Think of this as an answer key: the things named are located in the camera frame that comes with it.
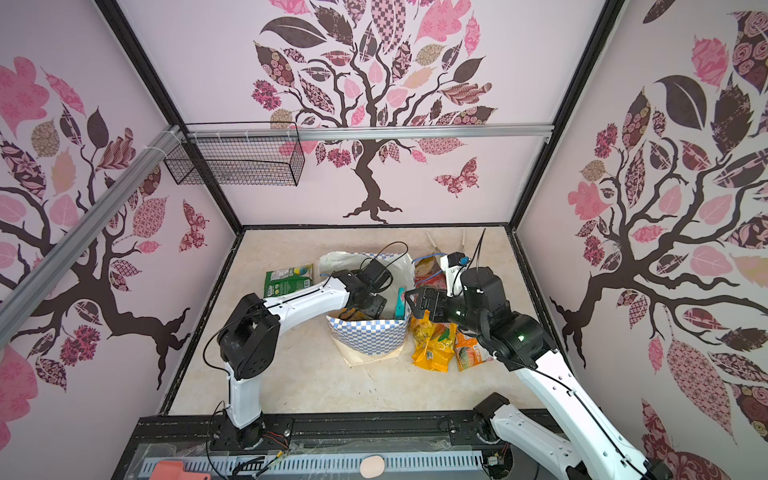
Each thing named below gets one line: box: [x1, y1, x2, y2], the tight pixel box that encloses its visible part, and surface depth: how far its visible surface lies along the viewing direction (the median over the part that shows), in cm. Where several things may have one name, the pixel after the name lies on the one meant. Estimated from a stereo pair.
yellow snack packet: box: [410, 310, 457, 373], surface depth 84 cm
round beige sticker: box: [360, 455, 385, 479], surface depth 70 cm
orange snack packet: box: [455, 332, 494, 372], surface depth 85 cm
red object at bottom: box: [150, 460, 211, 480], surface depth 71 cm
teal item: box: [394, 287, 407, 320], surface depth 83 cm
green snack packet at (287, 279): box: [264, 264, 314, 298], surface depth 102 cm
